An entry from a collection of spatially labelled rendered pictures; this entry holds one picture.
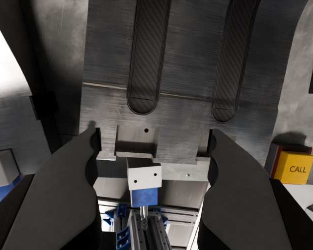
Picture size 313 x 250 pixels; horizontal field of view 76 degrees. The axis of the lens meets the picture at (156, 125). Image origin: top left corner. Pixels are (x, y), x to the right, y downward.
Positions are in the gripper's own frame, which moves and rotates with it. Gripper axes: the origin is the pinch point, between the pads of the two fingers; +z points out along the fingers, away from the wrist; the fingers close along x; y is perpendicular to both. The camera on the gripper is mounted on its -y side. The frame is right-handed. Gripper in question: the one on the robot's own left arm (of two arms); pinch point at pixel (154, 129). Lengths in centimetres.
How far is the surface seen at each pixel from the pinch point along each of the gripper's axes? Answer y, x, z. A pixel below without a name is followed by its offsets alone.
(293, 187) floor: 108, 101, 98
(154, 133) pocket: 8.3, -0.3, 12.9
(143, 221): 25.0, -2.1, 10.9
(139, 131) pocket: 7.8, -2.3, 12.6
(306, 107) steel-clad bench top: 9.8, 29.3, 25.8
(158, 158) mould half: 10.1, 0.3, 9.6
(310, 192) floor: 114, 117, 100
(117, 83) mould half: 0.8, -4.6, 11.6
